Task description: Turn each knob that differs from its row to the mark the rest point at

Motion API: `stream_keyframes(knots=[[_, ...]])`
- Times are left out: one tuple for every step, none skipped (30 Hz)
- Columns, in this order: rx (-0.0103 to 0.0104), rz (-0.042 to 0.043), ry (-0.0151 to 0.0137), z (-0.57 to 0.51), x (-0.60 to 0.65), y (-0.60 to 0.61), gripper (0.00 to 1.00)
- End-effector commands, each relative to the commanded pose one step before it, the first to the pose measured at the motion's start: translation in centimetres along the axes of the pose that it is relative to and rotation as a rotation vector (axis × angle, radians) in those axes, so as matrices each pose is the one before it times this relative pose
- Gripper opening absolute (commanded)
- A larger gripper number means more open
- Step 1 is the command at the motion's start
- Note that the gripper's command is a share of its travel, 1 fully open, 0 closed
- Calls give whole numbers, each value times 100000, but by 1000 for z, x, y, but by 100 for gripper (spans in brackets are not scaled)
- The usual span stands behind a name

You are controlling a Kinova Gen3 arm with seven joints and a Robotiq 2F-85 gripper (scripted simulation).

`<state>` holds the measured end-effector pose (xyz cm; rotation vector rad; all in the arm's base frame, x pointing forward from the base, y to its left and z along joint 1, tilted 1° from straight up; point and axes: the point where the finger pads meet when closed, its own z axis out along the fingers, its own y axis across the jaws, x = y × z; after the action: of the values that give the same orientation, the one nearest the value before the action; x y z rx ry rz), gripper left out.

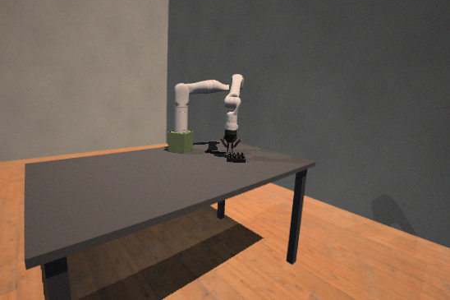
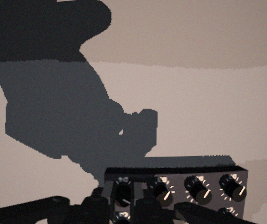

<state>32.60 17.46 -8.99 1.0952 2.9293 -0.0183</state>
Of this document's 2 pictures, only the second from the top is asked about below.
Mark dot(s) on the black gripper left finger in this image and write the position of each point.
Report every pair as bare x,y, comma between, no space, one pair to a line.
58,208

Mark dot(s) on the dark grey knob box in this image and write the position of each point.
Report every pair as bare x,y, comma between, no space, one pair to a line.
185,184

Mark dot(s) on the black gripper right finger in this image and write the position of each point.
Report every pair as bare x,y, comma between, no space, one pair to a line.
183,213

